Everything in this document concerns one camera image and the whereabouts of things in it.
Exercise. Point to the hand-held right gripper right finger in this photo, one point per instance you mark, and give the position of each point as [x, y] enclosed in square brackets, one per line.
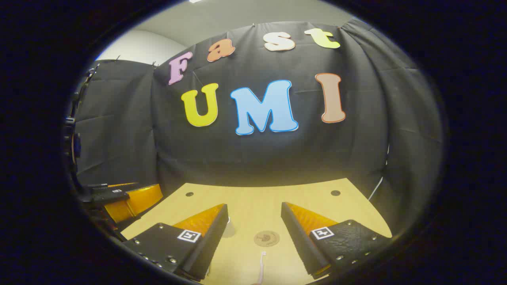
[301, 245]

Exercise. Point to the white toothbrush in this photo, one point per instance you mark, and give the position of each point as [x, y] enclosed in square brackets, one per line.
[262, 265]

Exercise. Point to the light wooden desktop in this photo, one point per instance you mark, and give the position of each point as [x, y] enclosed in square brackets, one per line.
[253, 206]

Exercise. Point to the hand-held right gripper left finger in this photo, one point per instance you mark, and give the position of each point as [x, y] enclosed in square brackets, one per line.
[210, 245]

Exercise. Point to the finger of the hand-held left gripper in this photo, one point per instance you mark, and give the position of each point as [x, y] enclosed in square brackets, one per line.
[136, 202]
[107, 194]

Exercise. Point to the black backdrop cloth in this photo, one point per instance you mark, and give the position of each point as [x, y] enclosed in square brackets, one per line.
[237, 158]

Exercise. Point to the round wooden coaster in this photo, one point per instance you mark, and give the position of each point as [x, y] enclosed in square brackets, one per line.
[266, 238]

